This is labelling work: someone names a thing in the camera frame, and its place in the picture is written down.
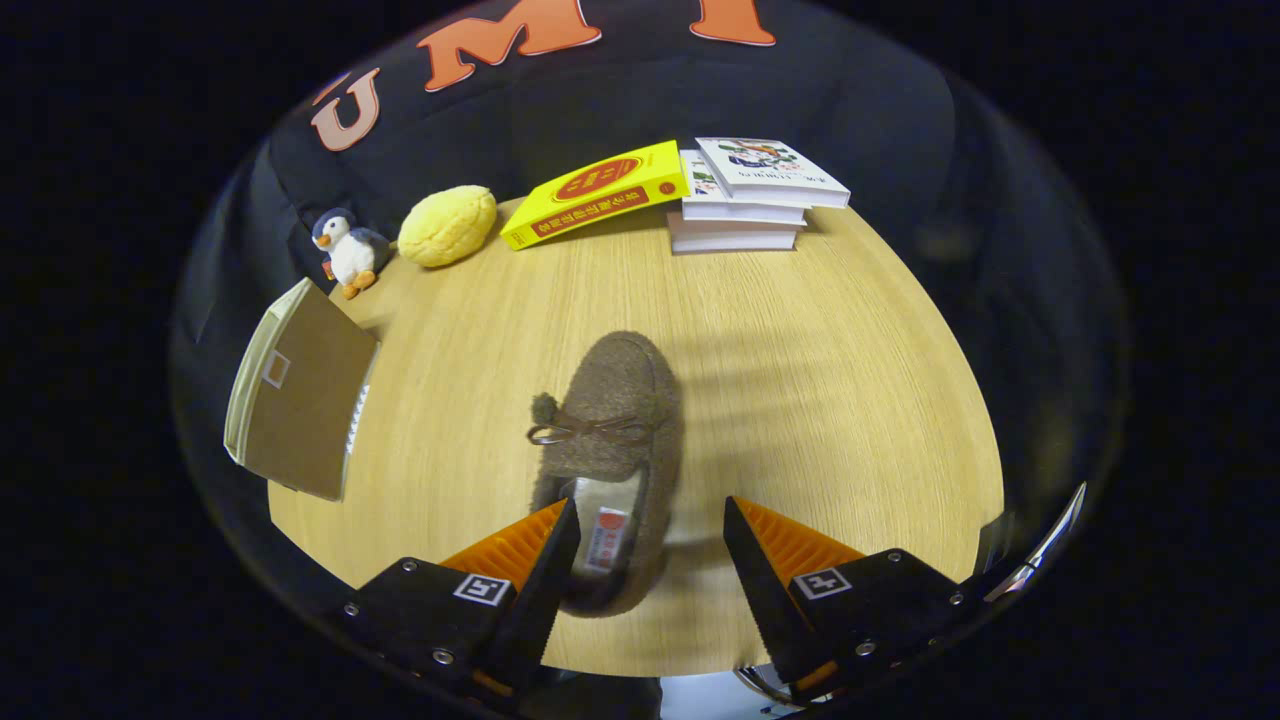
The black backdrop cloth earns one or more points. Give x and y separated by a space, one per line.
850 90

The cream fabric storage box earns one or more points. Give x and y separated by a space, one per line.
305 400

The yellow book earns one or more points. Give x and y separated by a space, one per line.
595 195

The penguin plush toy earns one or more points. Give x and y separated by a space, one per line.
350 255

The yellow round plush ball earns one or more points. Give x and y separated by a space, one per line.
447 227

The white book with illustrated cover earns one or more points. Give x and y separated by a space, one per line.
770 170

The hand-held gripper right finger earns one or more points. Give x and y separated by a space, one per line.
765 590

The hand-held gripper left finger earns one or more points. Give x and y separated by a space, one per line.
540 590

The brown fuzzy shoe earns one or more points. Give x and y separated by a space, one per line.
615 385

